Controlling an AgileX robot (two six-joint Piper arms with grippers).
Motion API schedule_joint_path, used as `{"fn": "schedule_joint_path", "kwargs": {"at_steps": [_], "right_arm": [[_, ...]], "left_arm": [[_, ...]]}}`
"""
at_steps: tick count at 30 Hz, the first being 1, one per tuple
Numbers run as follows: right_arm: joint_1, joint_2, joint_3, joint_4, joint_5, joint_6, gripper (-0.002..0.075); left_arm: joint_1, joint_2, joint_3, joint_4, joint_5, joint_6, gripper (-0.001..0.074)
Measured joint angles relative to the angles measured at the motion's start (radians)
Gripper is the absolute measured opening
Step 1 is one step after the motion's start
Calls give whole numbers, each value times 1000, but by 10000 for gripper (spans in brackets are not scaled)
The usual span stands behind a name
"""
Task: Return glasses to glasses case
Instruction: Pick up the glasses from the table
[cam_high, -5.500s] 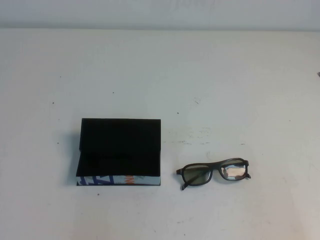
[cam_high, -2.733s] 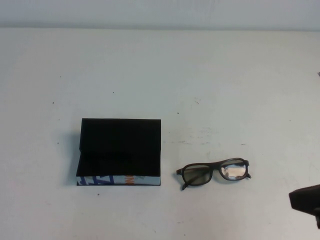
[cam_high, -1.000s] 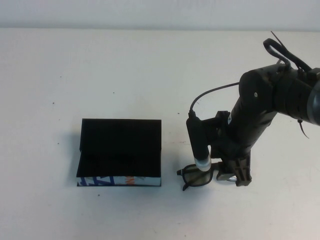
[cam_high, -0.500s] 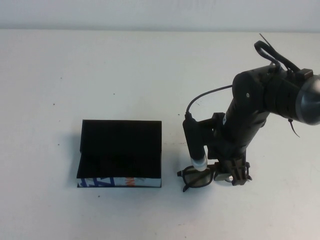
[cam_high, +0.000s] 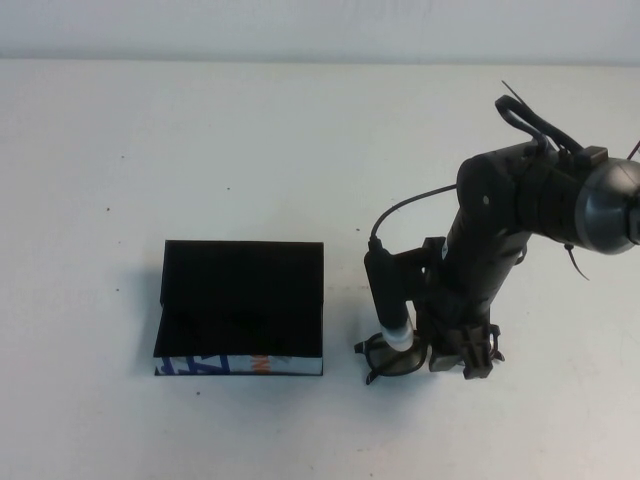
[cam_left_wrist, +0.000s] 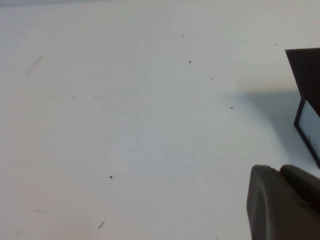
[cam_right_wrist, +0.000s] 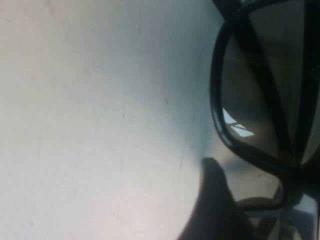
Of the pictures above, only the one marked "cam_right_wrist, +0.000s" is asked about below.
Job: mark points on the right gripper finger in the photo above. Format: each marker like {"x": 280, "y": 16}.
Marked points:
{"x": 220, "y": 200}

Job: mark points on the dark-framed glasses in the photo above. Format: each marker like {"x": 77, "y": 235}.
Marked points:
{"x": 216, "y": 75}

